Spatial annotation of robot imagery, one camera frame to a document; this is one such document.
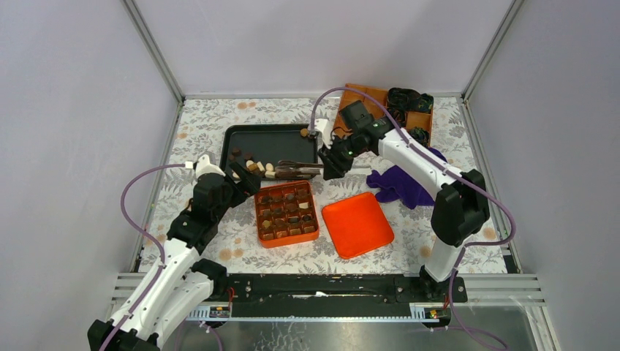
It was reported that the orange compartment organizer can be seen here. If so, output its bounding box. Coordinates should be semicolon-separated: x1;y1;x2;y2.
339;84;433;146

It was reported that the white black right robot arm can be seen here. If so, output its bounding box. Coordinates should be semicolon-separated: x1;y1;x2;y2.
309;101;490;301

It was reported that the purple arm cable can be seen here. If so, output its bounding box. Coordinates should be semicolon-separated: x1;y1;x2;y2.
97;163;196;351
309;87;517;350

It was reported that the black chocolate tray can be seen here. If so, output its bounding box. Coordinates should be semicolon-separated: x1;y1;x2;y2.
219;124;318;176

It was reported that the orange chocolate box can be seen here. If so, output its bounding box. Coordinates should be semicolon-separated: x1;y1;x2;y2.
254;181;320;249

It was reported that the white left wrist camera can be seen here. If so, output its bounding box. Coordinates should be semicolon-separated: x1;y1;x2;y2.
194;154;226;178

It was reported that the orange box lid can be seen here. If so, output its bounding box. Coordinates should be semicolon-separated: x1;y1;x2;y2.
322;192;395;260

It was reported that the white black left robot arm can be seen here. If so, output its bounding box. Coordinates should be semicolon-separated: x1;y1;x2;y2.
87;155;261;350

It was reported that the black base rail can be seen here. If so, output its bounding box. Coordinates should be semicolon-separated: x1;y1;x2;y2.
189;273;468;322

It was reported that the metal tongs white handle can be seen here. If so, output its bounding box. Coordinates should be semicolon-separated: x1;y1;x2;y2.
275;159;373;176

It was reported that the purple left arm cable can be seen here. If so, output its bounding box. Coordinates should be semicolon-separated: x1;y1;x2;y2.
97;163;196;351

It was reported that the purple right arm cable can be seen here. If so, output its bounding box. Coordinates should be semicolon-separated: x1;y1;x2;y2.
309;87;517;350

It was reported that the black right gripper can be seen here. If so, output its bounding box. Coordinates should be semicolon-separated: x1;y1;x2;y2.
317;132;367;182

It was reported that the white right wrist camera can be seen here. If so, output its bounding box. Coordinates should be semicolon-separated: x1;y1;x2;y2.
309;118;334;149

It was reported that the purple cloth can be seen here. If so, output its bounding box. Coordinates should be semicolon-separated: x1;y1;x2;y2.
366;166;434;210

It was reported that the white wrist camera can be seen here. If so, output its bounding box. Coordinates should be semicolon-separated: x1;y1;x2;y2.
309;118;334;149
194;154;226;178

